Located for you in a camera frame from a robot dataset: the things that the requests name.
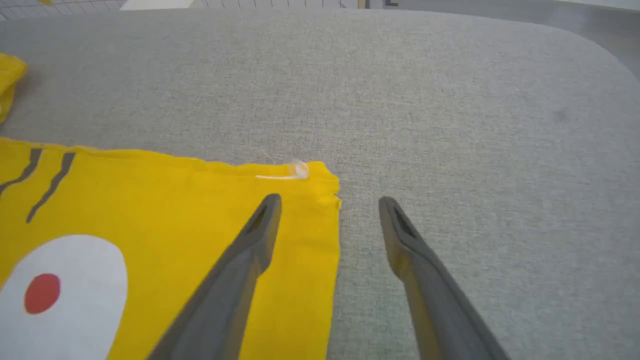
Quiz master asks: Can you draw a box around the clear plastic tag loop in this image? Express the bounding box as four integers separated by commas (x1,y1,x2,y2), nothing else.
255,159,310,181

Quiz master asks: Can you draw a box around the grey fabric sofa cushion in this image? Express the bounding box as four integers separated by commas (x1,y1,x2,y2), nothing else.
0,7,640,360

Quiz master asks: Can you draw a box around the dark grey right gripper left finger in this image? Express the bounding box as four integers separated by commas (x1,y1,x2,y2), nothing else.
147,193,283,360

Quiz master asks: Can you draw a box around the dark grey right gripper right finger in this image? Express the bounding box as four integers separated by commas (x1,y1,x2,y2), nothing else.
378,196,512,360

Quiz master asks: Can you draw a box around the yellow cartoon print garment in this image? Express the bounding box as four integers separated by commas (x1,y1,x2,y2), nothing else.
0,52,342,360

